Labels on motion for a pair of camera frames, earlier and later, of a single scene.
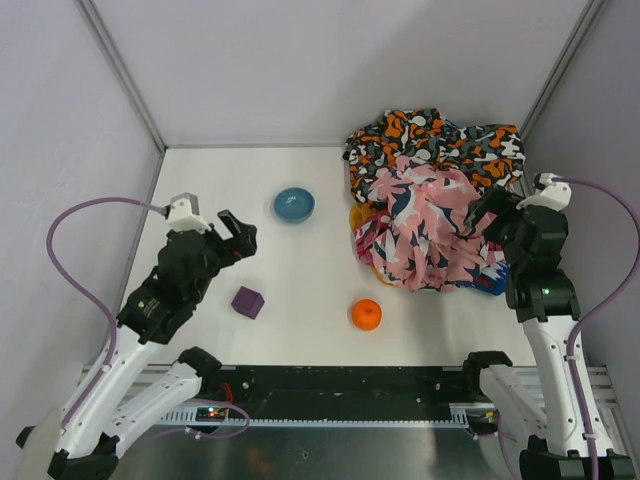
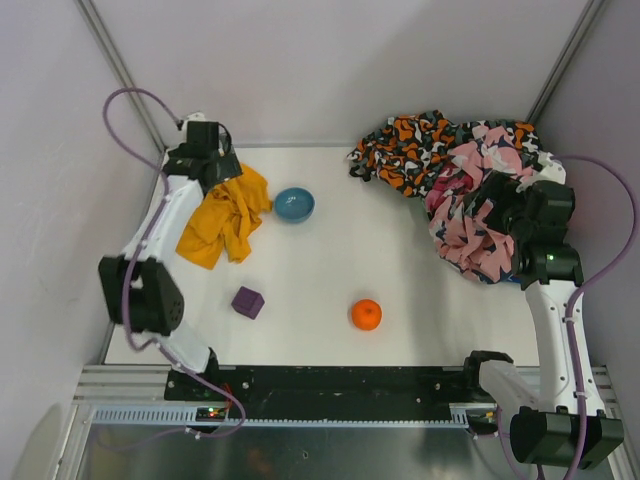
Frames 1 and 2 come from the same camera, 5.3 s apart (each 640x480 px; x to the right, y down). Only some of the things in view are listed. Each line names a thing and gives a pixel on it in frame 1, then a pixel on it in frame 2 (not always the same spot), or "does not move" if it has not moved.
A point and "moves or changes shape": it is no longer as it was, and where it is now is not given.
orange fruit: [366, 314] does not move
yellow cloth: [359, 213] → [228, 213]
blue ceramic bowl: [294, 205] does not move
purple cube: [247, 302] does not move
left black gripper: [220, 245] → [220, 170]
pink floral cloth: [428, 242] → [476, 243]
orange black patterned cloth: [490, 157] moves or changes shape
